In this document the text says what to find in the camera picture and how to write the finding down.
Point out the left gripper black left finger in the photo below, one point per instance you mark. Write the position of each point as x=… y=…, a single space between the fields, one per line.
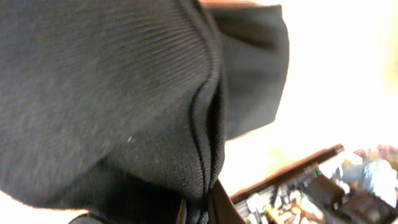
x=181 y=216

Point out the cluttered wooden background shelf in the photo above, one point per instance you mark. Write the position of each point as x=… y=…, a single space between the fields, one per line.
x=349 y=188

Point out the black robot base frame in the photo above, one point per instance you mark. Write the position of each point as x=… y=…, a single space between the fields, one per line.
x=289 y=172

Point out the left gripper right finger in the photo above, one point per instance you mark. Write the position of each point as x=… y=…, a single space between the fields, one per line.
x=222 y=210

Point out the black t-shirt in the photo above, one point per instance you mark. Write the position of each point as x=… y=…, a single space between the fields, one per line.
x=122 y=108

